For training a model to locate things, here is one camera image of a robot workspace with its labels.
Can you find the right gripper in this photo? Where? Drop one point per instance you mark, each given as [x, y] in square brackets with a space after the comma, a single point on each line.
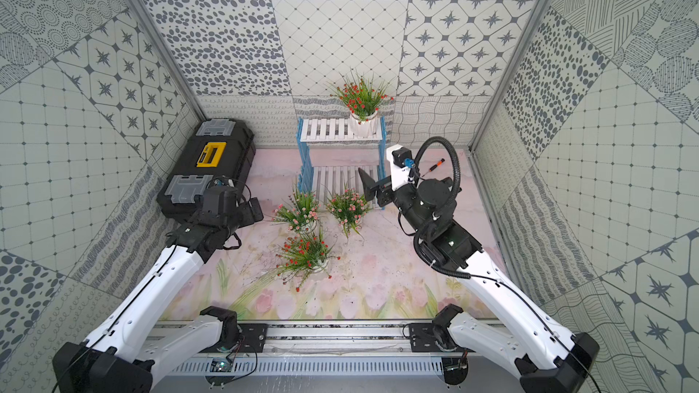
[385, 186]

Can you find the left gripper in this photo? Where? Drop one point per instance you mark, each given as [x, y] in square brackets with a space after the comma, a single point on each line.
[249, 210]

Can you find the pink flower pot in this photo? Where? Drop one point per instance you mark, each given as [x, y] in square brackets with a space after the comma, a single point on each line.
[300, 213]
[348, 208]

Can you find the red flower pot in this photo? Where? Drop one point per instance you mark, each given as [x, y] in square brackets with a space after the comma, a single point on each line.
[303, 256]
[364, 96]

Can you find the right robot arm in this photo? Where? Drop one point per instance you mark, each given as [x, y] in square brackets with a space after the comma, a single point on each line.
[457, 254]

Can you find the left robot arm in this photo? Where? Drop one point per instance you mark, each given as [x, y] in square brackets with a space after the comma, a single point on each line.
[114, 356]

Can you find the blue white wooden rack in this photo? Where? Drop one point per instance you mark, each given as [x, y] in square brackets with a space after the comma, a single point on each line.
[332, 156]

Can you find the black plastic toolbox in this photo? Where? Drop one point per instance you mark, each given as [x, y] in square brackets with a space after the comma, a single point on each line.
[219, 148]

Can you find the orange black screwdriver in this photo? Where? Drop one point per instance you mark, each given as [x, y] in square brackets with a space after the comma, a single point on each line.
[435, 165]

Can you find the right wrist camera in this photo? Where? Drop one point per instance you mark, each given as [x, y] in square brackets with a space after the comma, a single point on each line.
[402, 166]

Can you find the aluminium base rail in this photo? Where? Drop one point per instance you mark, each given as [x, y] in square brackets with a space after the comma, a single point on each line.
[338, 338]

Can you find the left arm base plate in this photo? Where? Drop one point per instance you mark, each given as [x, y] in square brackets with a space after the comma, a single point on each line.
[248, 337]

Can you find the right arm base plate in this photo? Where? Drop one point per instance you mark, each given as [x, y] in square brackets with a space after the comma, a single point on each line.
[423, 339]

